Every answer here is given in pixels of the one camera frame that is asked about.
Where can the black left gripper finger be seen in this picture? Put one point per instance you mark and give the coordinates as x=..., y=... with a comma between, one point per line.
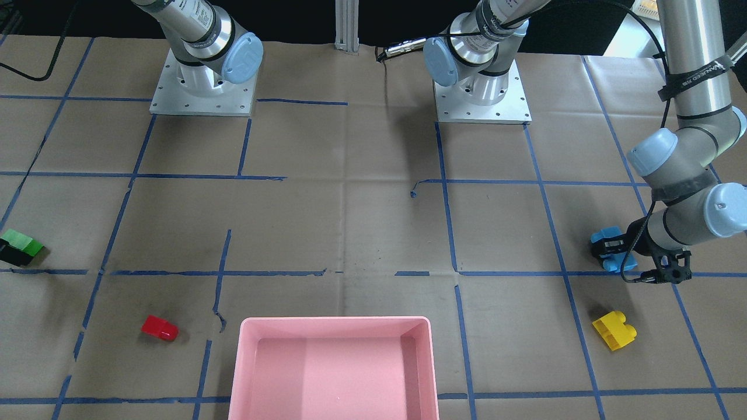
x=604, y=247

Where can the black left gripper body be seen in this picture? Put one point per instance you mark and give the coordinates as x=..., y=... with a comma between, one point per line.
x=631, y=241

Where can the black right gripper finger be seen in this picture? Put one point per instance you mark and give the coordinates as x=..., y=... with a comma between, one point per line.
x=14, y=256

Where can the green toy block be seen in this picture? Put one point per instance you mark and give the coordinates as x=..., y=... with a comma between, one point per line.
x=23, y=242

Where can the blue toy block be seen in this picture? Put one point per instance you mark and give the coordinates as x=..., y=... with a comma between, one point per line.
x=617, y=263

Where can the yellow toy block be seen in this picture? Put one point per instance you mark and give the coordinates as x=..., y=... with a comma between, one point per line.
x=614, y=330

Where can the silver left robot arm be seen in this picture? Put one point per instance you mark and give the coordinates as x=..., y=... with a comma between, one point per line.
x=674, y=164

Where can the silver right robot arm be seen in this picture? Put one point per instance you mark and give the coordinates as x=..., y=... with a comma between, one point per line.
x=115, y=143

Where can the pink plastic box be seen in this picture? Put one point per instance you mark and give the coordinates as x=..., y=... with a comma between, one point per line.
x=372, y=367

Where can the red toy block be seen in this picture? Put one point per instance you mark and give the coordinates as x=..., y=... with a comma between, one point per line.
x=159, y=328

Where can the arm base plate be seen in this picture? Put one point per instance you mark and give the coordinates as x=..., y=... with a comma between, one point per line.
x=484, y=99
x=199, y=91

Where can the aluminium frame post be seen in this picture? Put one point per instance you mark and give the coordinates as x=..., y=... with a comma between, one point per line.
x=346, y=14

